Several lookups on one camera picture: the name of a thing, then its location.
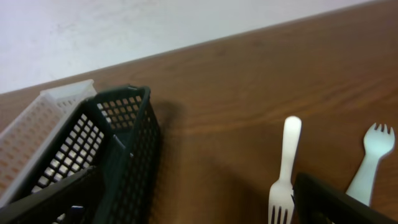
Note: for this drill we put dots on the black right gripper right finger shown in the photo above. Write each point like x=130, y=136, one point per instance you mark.
x=316, y=202

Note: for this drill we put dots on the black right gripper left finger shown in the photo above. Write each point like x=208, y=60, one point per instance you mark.
x=77, y=197

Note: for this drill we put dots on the white plastic fork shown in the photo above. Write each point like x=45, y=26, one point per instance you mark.
x=281, y=200

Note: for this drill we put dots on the pale blue plastic fork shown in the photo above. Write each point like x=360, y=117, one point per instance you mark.
x=379, y=141

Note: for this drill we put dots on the black perforated plastic basket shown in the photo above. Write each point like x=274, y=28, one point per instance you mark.
x=117, y=132

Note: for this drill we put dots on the clear perforated plastic basket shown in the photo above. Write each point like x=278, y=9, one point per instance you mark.
x=26, y=138

